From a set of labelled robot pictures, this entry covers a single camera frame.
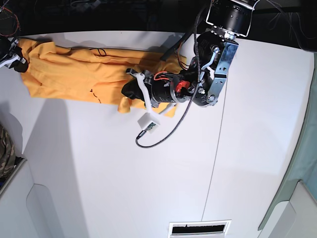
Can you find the white floor vent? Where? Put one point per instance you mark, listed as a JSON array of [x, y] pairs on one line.
[[210, 229]]

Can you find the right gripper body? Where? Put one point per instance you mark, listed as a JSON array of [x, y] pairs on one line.
[[10, 52]]

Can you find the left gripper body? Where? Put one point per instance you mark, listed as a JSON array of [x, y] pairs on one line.
[[159, 90]]

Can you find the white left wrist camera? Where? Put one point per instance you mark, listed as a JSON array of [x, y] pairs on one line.
[[148, 122]]

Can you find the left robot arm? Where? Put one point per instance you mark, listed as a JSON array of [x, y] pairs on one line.
[[215, 30]]

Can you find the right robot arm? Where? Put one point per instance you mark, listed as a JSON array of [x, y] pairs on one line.
[[9, 22]]

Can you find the camouflage cloth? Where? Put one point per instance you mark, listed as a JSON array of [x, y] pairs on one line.
[[7, 153]]

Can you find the yellow t-shirt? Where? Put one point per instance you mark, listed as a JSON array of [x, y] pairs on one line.
[[85, 74]]

